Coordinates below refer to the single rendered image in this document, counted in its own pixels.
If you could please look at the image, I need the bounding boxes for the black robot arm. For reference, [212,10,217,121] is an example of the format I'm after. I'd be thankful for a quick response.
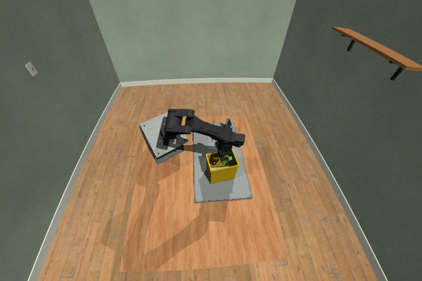
[156,109,245,152]

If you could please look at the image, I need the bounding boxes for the yellow open-top bin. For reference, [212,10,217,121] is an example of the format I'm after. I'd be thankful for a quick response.
[205,149,239,184]

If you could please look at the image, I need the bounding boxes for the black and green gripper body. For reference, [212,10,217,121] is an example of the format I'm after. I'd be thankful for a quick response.
[215,141,232,161]

